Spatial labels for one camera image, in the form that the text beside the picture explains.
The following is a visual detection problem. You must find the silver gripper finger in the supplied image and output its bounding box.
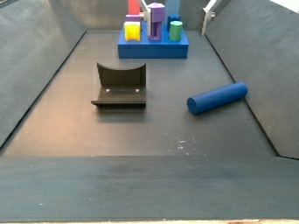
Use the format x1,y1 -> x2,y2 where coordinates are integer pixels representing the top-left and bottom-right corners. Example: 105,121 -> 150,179
137,0 -> 152,37
200,0 -> 221,36

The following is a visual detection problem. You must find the blue cylinder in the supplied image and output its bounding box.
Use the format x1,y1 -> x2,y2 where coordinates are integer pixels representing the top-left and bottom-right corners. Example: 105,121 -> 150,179
186,82 -> 248,115

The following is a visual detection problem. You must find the blue peg board base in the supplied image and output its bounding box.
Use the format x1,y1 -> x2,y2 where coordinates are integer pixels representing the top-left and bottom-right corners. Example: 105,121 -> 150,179
117,22 -> 189,59

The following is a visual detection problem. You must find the tall purple pentagon peg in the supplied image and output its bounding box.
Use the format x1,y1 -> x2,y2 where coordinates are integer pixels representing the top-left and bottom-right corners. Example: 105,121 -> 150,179
148,3 -> 164,40

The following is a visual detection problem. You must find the tall red rectangular block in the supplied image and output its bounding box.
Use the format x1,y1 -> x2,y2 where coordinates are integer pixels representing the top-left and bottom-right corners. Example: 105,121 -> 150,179
126,0 -> 140,15

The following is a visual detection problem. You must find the small purple square block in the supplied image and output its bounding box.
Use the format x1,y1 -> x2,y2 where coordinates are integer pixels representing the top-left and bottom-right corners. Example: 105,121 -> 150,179
125,14 -> 142,22

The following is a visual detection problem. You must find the yellow notched block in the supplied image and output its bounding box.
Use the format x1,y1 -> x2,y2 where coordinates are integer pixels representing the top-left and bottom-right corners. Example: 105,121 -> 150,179
124,21 -> 141,41

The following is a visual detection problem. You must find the tall light blue block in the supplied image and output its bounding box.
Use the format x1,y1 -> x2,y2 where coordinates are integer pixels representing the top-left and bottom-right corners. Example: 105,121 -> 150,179
165,0 -> 180,16

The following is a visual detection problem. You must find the dark blue star peg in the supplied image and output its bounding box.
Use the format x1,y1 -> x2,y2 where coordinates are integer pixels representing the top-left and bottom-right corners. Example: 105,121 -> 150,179
166,15 -> 180,31

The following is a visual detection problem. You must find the green hexagon peg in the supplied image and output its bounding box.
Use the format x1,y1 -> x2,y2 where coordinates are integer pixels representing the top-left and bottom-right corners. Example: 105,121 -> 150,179
169,21 -> 182,41

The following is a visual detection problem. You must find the black curved cradle stand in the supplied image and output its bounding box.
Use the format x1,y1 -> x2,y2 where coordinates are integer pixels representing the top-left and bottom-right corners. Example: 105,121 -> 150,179
90,64 -> 146,107

